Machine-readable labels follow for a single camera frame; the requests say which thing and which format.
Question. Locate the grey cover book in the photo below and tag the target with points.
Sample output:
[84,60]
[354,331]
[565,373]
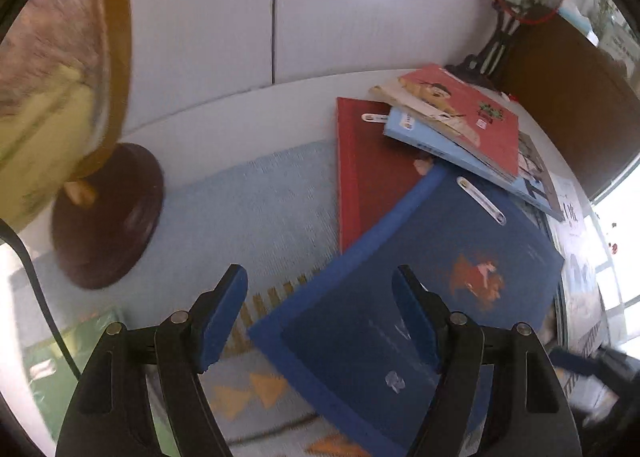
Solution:
[537,172]

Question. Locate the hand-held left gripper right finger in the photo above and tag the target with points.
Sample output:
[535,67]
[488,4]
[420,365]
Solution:
[415,317]

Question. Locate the white illustrated book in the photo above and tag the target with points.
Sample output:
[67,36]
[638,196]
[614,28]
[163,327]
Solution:
[580,262]

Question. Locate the dark red book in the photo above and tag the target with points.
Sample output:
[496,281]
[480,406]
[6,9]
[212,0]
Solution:
[370,167]

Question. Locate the light blue book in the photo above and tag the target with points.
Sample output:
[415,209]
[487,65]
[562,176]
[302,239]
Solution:
[430,139]

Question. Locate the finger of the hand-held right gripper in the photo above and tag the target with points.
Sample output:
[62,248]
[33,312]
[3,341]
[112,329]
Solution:
[595,362]

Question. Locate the globe on wooden base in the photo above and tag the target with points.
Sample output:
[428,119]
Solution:
[55,87]

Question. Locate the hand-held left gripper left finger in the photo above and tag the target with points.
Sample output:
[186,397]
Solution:
[222,317]

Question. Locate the red illustrated cover book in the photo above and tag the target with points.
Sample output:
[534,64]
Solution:
[480,122]

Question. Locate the green insect cover book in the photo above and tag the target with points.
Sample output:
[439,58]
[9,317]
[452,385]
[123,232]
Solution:
[50,367]

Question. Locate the dark blue book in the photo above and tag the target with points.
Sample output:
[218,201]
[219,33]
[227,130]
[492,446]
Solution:
[400,262]

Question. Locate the blue patterned table mat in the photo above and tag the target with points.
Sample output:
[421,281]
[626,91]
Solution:
[260,217]

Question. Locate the white bookshelf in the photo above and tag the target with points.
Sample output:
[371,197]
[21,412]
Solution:
[210,22]

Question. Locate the brown wooden cabinet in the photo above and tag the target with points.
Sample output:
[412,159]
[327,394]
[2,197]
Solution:
[565,102]

